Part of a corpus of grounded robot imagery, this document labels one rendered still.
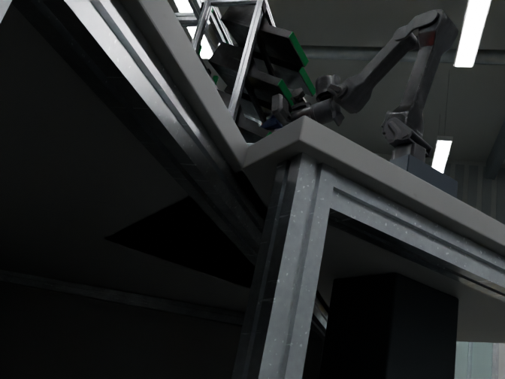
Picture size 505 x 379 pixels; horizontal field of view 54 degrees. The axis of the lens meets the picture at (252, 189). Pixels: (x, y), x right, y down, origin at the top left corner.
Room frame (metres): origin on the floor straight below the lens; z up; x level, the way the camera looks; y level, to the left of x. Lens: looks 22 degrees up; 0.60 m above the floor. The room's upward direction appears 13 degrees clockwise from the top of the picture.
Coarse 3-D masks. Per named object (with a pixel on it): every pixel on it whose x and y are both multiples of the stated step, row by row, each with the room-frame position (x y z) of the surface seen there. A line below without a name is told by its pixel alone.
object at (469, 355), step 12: (456, 348) 4.35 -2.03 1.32; (468, 348) 4.32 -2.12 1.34; (480, 348) 4.29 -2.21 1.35; (492, 348) 4.26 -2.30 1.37; (456, 360) 4.35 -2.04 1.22; (468, 360) 4.32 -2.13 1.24; (480, 360) 4.29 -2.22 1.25; (456, 372) 4.34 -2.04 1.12; (468, 372) 4.32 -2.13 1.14; (480, 372) 4.29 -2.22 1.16
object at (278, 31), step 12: (228, 12) 1.23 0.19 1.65; (240, 12) 1.21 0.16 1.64; (252, 12) 1.19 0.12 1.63; (228, 24) 1.25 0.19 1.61; (240, 24) 1.20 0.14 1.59; (264, 24) 1.16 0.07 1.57; (240, 36) 1.28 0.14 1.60; (264, 36) 1.19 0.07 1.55; (276, 36) 1.15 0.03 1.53; (288, 36) 1.12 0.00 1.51; (276, 48) 1.22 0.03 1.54; (288, 48) 1.17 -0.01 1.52; (300, 48) 1.17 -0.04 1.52; (288, 60) 1.25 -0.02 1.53; (300, 60) 1.20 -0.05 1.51
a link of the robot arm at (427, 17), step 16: (416, 16) 0.86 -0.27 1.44; (432, 16) 0.83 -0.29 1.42; (400, 32) 0.91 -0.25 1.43; (384, 48) 0.95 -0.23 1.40; (400, 48) 0.93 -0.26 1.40; (416, 48) 0.93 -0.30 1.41; (368, 64) 0.98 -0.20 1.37; (384, 64) 0.96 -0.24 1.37; (352, 80) 1.00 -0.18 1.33; (368, 80) 0.99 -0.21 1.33; (352, 96) 1.01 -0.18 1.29; (368, 96) 1.02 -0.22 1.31; (352, 112) 1.05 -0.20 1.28
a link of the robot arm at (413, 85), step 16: (432, 32) 0.84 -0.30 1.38; (448, 32) 0.85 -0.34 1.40; (432, 48) 0.85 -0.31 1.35; (448, 48) 0.87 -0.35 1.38; (416, 64) 0.88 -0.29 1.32; (432, 64) 0.86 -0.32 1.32; (416, 80) 0.87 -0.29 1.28; (432, 80) 0.88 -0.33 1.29; (416, 96) 0.87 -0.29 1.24; (400, 112) 0.88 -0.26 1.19; (416, 112) 0.88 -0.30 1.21; (416, 128) 0.89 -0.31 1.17
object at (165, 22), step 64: (128, 0) 0.28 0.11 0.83; (0, 64) 0.41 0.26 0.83; (64, 64) 0.38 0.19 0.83; (192, 64) 0.36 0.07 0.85; (0, 128) 0.57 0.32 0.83; (64, 128) 0.52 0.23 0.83; (0, 192) 0.86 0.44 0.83; (64, 192) 0.77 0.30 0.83; (128, 192) 0.70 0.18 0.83; (0, 256) 1.66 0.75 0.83; (64, 256) 1.38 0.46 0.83; (128, 256) 1.17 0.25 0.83; (192, 256) 1.02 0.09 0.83
